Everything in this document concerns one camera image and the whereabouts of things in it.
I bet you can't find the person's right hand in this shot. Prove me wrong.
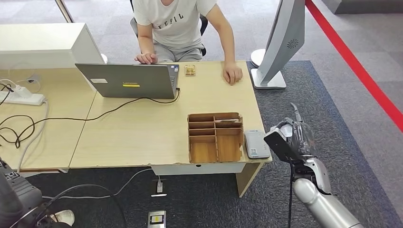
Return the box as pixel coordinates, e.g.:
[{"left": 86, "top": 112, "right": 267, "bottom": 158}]
[{"left": 134, "top": 53, "right": 158, "bottom": 65}]

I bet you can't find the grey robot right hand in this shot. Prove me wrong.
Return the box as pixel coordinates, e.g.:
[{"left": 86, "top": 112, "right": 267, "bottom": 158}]
[{"left": 274, "top": 102, "right": 318, "bottom": 159}]

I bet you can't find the person's left hand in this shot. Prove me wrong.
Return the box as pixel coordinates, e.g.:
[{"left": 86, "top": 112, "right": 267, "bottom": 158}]
[{"left": 222, "top": 62, "right": 244, "bottom": 86}]

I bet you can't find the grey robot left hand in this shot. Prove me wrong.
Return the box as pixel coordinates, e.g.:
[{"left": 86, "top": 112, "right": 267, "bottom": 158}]
[{"left": 0, "top": 157, "right": 44, "bottom": 228}]

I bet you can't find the wooden compartment organizer box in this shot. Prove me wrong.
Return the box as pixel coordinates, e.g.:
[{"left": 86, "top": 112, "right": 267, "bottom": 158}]
[{"left": 187, "top": 112, "right": 245, "bottom": 164}]

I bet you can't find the person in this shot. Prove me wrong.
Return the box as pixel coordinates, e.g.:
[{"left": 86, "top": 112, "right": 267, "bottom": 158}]
[{"left": 130, "top": 0, "right": 244, "bottom": 86}]

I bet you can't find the grey laptop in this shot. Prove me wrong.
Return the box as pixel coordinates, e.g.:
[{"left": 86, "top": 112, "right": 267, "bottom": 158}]
[{"left": 75, "top": 63, "right": 180, "bottom": 100}]

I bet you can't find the white round stand base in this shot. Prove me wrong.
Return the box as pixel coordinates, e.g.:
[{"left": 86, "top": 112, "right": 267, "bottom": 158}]
[{"left": 250, "top": 48, "right": 267, "bottom": 67}]

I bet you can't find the dark grey carpet rug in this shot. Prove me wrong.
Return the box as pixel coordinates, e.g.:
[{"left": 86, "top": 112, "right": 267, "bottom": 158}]
[{"left": 0, "top": 60, "right": 403, "bottom": 228}]

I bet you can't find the white rounded object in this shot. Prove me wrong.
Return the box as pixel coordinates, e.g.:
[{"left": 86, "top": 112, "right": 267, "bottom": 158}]
[{"left": 50, "top": 209, "right": 76, "bottom": 227}]

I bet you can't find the silver monitor with stand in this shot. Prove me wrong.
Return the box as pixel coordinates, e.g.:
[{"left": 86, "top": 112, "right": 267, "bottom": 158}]
[{"left": 250, "top": 0, "right": 306, "bottom": 90}]

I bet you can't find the wooden desk leg panel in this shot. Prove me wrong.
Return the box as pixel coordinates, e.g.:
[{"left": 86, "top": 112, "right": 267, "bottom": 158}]
[{"left": 235, "top": 162, "right": 264, "bottom": 198}]

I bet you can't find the metal pole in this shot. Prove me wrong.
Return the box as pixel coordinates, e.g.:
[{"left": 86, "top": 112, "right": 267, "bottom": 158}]
[{"left": 54, "top": 0, "right": 75, "bottom": 23}]

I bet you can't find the white power strip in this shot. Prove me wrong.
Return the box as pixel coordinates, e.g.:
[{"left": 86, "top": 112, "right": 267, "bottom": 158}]
[{"left": 0, "top": 90, "right": 46, "bottom": 106}]

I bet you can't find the white desk beam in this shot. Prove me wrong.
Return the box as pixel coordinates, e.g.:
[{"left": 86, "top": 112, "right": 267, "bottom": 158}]
[{"left": 151, "top": 163, "right": 248, "bottom": 176}]

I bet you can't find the white cabinet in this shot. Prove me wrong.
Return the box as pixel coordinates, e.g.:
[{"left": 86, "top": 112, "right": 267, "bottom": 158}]
[{"left": 0, "top": 22, "right": 105, "bottom": 70}]

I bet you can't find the white plug adapter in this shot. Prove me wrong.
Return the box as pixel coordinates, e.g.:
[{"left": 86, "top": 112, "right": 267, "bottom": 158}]
[{"left": 12, "top": 85, "right": 33, "bottom": 98}]

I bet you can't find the white floor plug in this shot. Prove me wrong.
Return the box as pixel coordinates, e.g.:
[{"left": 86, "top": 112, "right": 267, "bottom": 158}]
[{"left": 150, "top": 177, "right": 168, "bottom": 198}]

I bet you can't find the silver floor socket box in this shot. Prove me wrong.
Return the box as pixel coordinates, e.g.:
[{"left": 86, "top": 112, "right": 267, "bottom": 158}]
[{"left": 147, "top": 210, "right": 166, "bottom": 228}]

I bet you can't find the grey floor platform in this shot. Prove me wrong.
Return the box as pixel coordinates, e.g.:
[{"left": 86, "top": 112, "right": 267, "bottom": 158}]
[{"left": 321, "top": 0, "right": 403, "bottom": 15}]

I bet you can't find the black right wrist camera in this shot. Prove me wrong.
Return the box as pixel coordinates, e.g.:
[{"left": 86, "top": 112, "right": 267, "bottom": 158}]
[{"left": 264, "top": 121, "right": 298, "bottom": 162}]

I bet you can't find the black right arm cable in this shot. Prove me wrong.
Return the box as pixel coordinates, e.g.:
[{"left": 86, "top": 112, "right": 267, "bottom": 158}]
[{"left": 287, "top": 159, "right": 295, "bottom": 228}]

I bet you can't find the thin white floor cable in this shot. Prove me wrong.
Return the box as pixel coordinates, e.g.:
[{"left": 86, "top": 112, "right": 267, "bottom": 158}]
[{"left": 42, "top": 168, "right": 154, "bottom": 200}]

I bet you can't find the black laptop cable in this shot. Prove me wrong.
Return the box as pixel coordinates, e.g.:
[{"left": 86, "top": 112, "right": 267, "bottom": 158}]
[{"left": 0, "top": 88, "right": 181, "bottom": 149}]

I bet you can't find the thick white cable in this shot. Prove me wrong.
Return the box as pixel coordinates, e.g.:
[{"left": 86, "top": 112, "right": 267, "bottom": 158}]
[{"left": 17, "top": 100, "right": 50, "bottom": 173}]

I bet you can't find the black power cord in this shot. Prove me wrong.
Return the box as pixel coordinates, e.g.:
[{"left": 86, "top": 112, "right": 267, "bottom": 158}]
[{"left": 0, "top": 83, "right": 14, "bottom": 106}]

